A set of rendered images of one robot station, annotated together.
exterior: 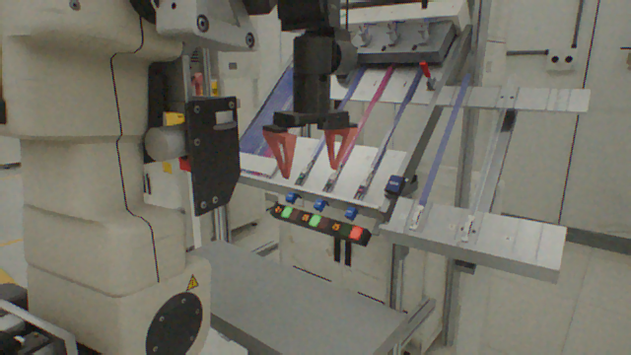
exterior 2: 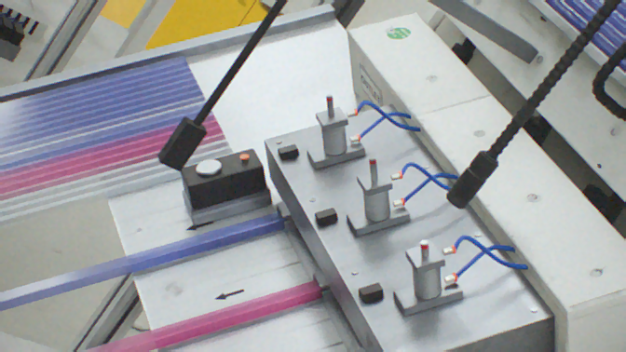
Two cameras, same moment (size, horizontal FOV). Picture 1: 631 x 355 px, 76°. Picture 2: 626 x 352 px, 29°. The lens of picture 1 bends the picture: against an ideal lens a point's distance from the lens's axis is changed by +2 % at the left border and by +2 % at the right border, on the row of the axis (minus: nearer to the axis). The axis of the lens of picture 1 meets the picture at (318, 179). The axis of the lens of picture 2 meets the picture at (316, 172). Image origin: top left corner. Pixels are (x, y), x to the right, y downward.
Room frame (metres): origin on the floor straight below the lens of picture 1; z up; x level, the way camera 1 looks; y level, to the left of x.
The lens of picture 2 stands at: (0.42, -0.49, 1.46)
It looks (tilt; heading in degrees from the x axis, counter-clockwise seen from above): 16 degrees down; 17
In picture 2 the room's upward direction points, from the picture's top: 37 degrees clockwise
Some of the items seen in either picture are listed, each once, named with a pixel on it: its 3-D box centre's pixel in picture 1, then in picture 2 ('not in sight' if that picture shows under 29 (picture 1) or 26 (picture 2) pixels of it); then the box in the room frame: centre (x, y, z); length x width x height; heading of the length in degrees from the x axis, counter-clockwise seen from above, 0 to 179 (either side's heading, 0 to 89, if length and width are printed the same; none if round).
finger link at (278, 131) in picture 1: (293, 147); not in sight; (0.59, 0.04, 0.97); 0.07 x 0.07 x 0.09; 38
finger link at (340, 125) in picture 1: (328, 142); not in sight; (0.64, -0.02, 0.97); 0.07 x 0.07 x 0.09; 38
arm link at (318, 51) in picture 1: (314, 56); not in sight; (0.62, 0.01, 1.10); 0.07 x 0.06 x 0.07; 150
